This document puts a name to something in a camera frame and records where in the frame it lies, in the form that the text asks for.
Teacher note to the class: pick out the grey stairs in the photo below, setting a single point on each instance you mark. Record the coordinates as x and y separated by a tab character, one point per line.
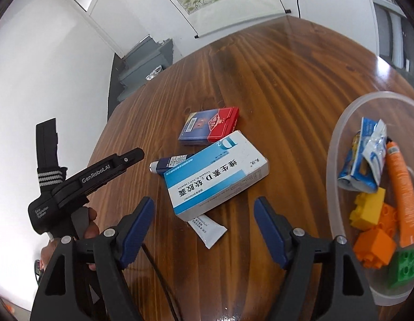
143	63

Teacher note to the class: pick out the white door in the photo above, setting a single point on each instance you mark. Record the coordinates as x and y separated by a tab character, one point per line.
103	13

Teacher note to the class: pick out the orange toy brick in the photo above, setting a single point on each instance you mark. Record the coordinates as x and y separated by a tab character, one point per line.
390	217
374	247

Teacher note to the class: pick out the red blue card box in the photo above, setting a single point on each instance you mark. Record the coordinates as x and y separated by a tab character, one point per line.
210	123

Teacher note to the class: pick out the clear plastic container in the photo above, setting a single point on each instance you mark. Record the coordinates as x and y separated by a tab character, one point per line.
333	160

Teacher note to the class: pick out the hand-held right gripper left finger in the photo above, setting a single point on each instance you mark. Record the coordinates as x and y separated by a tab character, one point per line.
140	227

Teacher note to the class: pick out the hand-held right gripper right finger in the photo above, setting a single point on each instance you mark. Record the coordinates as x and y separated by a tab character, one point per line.
268	227

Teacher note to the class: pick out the dark blue tube white cap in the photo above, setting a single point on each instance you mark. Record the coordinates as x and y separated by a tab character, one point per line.
170	164

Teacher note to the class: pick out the person's left hand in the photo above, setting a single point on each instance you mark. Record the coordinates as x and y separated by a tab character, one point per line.
91	224

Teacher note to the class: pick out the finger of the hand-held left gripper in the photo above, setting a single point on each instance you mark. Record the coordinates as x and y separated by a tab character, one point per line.
133	156

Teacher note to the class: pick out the green toy brick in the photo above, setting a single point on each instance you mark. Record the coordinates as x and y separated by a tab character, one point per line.
402	267

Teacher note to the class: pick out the white pipe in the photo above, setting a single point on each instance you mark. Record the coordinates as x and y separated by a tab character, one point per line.
399	40

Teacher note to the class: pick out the crumpled silver foil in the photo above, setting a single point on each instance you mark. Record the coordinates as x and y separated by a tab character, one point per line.
153	73

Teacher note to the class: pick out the yellow toy brick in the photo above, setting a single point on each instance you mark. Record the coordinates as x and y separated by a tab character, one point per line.
367	209

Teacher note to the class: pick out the orange tube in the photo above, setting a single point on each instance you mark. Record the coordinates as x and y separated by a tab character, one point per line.
402	190

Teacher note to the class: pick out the blue white packet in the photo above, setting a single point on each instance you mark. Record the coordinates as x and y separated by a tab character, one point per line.
364	160

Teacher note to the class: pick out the blue white medicine box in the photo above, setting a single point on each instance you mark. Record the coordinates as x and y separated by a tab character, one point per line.
217	177

